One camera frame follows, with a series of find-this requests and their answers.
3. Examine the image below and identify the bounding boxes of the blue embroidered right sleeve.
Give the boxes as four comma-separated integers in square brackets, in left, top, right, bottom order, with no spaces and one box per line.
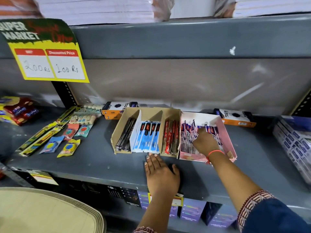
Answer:
[237,190,311,233]

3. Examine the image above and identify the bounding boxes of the yellow eraser packet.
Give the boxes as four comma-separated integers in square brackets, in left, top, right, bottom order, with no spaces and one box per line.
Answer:
[57,139,81,158]

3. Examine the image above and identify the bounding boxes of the blue eraser packet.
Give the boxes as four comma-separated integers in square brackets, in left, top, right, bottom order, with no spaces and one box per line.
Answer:
[39,135,65,154]

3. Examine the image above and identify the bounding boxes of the person's right forearm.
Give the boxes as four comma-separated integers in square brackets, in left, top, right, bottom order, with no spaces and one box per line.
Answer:
[208,151,275,216]

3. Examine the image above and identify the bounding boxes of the person's right hand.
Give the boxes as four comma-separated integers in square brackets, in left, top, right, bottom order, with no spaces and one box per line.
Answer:
[192,127,225,160]

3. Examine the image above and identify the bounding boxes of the dark bottle box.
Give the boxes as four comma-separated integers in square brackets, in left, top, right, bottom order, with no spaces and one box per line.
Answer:
[106,185,142,207]

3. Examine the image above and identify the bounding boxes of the stack of white notebooks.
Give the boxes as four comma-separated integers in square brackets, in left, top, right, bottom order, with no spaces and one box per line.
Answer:
[213,0,311,19]
[33,0,176,26]

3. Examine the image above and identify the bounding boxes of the orange black white box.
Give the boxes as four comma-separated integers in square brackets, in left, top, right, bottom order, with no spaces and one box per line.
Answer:
[101,101,139,120]
[213,108,257,128]

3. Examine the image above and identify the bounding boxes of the green yellow ruler packs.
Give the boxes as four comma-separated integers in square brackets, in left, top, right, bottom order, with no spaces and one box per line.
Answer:
[15,106,79,157]

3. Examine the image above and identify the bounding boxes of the teal eraser packet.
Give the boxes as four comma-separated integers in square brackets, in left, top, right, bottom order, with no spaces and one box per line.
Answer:
[74,124,93,138]

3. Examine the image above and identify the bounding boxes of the bundle of black pens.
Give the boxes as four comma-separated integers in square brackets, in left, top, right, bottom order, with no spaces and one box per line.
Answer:
[115,117,137,152]

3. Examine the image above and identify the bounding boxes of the yellow green price sign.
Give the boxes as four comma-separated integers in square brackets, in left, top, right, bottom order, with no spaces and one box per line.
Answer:
[0,18,90,83]

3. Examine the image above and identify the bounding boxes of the stack of orange notebooks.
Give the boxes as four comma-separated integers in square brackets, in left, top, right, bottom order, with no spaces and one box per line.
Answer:
[0,0,42,20]

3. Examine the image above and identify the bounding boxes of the person's left hand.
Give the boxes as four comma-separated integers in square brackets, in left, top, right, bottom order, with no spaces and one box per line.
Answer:
[144,153,181,201]

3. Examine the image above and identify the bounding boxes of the grey metal upper shelf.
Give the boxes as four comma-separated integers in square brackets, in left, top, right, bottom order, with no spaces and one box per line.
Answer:
[0,13,311,60]

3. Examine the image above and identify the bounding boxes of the beige woven basket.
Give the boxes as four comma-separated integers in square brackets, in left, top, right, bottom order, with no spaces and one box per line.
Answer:
[0,187,106,233]

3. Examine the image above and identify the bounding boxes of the white yellow shelf price tag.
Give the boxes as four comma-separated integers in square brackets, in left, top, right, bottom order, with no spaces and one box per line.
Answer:
[26,170,59,186]

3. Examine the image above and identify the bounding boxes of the person's left forearm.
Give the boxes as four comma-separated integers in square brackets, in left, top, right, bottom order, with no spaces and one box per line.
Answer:
[137,192,180,231]

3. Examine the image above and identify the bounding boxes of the bundle of red pens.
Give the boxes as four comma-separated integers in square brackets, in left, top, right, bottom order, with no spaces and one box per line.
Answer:
[162,120,180,155]

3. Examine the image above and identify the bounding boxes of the beige eraser strip packet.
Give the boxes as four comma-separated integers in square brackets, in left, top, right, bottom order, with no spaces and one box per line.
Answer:
[69,113,103,125]

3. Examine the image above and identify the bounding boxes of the row of blue pen packets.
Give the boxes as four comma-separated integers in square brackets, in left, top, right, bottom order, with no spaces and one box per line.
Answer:
[132,120,161,153]

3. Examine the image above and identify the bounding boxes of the stack of blue white boxes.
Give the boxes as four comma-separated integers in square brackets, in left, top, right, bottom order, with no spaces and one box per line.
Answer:
[272,115,311,185]

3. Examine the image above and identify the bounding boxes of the purple bottle box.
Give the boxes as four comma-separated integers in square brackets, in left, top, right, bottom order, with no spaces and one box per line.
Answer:
[180,198,207,222]
[137,190,150,211]
[208,204,238,229]

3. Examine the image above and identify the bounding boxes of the grey metal shelf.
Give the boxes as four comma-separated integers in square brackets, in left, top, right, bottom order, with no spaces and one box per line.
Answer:
[0,104,311,217]
[0,13,311,60]

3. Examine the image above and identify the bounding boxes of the red thread bracelet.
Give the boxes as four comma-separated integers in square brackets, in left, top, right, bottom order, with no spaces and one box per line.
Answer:
[206,150,225,165]

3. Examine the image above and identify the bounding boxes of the row of white-blue pen packets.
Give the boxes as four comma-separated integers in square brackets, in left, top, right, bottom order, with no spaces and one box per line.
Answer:
[181,119,223,156]

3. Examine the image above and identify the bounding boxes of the red eraser packet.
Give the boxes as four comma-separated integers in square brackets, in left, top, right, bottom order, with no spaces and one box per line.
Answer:
[62,123,80,141]

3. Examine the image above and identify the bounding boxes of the pink cardboard box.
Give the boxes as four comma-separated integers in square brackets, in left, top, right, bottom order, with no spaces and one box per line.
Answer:
[179,111,237,163]

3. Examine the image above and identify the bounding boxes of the pale green eraser strip packet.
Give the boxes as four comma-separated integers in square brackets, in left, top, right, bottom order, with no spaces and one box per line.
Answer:
[83,103,105,111]

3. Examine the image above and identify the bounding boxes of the brown divided cardboard box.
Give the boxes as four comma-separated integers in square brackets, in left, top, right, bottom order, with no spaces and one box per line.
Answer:
[110,107,182,159]

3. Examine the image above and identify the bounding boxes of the black perforated shelf upright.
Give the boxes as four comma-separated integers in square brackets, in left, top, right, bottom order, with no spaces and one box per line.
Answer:
[290,88,311,118]
[52,81,79,109]

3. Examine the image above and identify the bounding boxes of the embroidered left sleeve cuff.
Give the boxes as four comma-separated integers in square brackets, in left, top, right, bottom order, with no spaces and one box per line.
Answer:
[133,226,158,233]

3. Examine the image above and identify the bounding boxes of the pile of red yellow packets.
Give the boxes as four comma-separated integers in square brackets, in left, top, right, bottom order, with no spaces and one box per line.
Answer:
[0,96,41,127]

